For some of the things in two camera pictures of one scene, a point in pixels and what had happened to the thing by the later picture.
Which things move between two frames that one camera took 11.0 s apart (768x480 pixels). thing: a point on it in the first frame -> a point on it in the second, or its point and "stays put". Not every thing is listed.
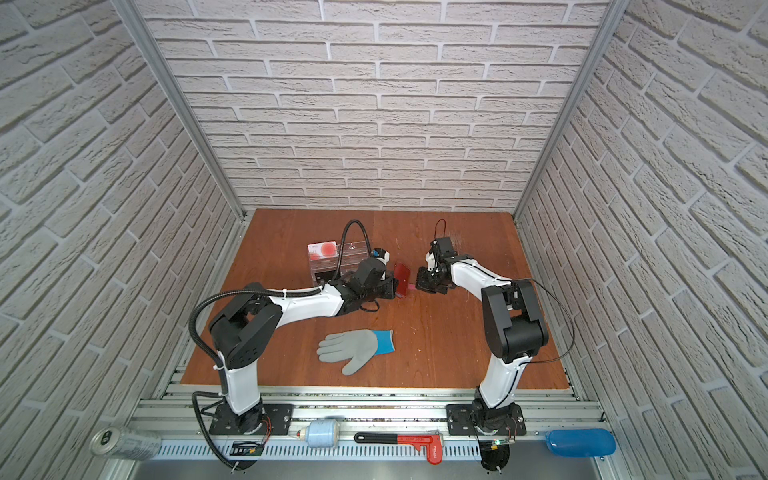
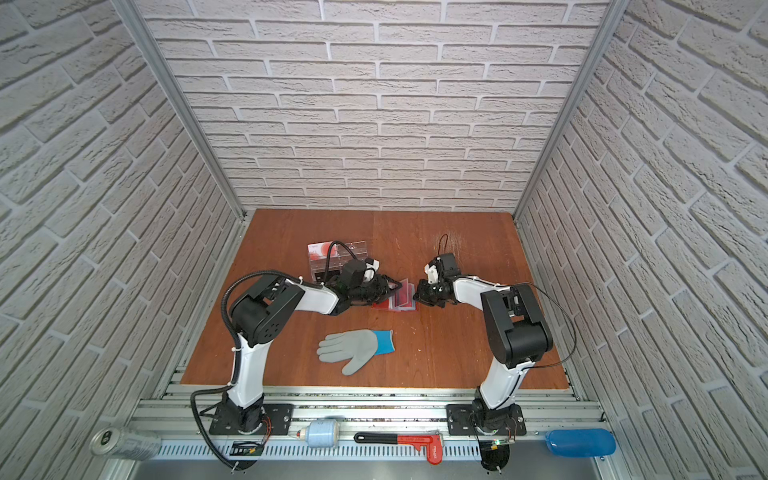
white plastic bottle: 320,433 stays put
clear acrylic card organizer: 324,258 stays put
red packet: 402,273 -> 402,300
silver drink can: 125,444 stays put
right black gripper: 424,284 -> 422,294
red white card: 322,250 stays put
